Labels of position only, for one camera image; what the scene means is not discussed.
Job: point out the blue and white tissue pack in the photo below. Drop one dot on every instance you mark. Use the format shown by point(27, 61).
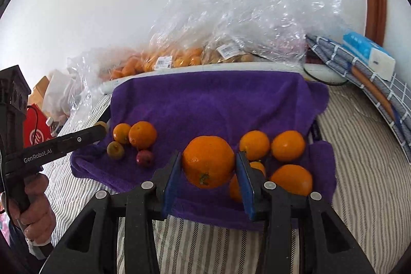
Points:
point(372, 54)

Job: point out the large tangerine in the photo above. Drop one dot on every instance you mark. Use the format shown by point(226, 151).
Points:
point(208, 161)

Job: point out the striped bed sheet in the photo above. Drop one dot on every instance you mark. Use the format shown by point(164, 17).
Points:
point(359, 148)

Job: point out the cardboard box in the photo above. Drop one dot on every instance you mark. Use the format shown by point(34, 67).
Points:
point(38, 91)

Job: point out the large crumpled clear plastic bag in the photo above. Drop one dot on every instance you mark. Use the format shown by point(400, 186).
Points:
point(273, 20)

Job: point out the small orange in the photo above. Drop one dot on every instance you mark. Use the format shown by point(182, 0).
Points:
point(254, 145)
point(122, 132)

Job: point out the white plastic bag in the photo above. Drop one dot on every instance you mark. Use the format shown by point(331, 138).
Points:
point(57, 94)

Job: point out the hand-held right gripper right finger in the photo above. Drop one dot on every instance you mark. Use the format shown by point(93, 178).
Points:
point(245, 187)

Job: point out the red box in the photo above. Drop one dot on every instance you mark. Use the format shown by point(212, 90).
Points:
point(35, 132)

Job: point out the purple towel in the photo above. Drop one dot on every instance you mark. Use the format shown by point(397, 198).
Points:
point(208, 100)

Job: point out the clear bag of brown fruits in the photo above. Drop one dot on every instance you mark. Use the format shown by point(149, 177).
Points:
point(212, 55)

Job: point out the white pad with black rim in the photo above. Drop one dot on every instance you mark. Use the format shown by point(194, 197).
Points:
point(321, 73)

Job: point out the small red fruit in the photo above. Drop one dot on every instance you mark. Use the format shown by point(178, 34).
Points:
point(144, 158)

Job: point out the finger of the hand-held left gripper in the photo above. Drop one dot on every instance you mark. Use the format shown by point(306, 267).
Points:
point(83, 139)

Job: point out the clear bag of small oranges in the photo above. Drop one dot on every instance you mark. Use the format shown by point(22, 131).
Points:
point(179, 60)

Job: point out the grey patterned folded quilt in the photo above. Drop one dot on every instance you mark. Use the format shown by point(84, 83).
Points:
point(369, 84)

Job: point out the person's left hand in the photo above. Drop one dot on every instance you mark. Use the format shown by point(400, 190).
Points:
point(40, 216)

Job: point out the small yellow-green fruit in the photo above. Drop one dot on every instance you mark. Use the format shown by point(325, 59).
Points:
point(115, 150)
point(102, 124)

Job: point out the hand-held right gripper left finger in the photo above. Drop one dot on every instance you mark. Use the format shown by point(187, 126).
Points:
point(171, 187)

